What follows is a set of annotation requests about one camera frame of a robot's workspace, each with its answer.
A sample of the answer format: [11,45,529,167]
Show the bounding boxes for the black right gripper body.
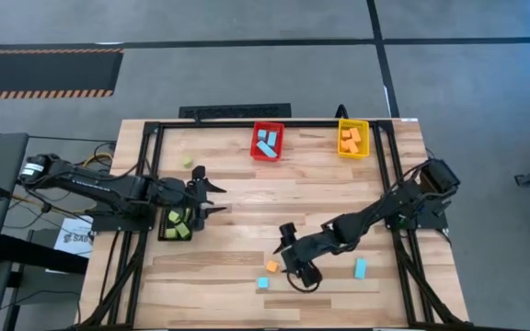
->
[279,223,329,290]

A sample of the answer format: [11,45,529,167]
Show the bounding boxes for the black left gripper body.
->
[167,165,208,230]

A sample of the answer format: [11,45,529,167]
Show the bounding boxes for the black plastic basket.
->
[156,201,196,243]

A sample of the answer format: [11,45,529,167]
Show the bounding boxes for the black perforated panel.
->
[178,102,293,120]

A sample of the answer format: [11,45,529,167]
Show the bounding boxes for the red plastic basket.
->
[249,120,286,163]

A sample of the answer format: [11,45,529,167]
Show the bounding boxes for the white printed paper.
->
[52,214,95,259]

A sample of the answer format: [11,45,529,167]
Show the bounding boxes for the yellow plastic basket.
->
[337,118,371,160]

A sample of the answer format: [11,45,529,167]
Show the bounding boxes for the black floor stand beam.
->
[0,233,90,276]

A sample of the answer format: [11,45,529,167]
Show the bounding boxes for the black hazard-striped floor mat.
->
[0,48,125,100]

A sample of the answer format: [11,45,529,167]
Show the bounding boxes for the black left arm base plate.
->
[90,213,156,233]

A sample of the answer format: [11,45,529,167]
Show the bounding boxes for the black aluminium table frame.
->
[74,118,473,331]

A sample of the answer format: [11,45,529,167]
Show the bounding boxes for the yellow cable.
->
[79,152,114,172]

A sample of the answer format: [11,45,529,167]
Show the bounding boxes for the black cable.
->
[92,141,118,160]

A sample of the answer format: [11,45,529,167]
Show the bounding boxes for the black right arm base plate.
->
[381,192,449,231]

